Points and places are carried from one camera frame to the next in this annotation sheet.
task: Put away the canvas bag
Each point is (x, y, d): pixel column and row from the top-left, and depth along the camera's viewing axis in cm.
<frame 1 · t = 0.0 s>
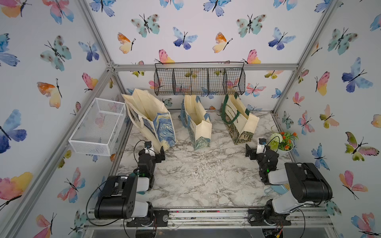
left hand: (156, 145, 91), fingers open
right hand: (256, 142, 91), fingers open
green handled canvas tote bag: (240, 123, 97), point 15 cm above the table
potted artificial flower plant: (282, 142, 88), point 15 cm above the table

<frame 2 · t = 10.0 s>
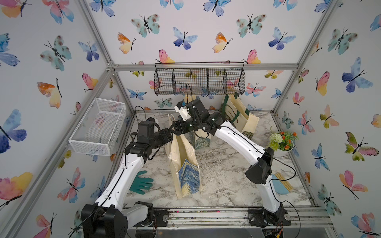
left hand: (173, 133, 79), fingers open
right hand: (174, 126, 74), fingers open
starry night canvas tote bag: (183, 160, 70), point 24 cm above the table
the other named things where they were.

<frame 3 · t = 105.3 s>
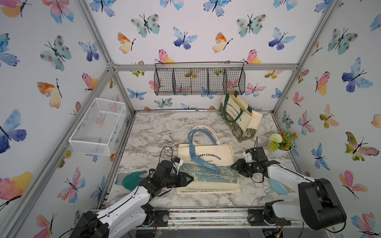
left hand: (193, 179, 79), fingers open
right hand: (234, 167, 87), fingers open
blue handled canvas tote bag: (212, 165, 88), point 6 cm above the table
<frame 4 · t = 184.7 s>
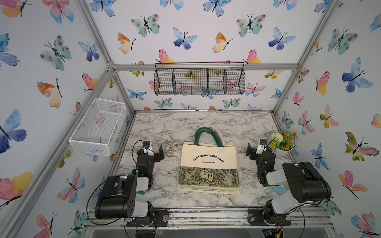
left hand: (155, 144, 90), fingers open
right hand: (259, 143, 91), fingers open
green handled canvas tote bag: (207, 165, 92), point 2 cm above the table
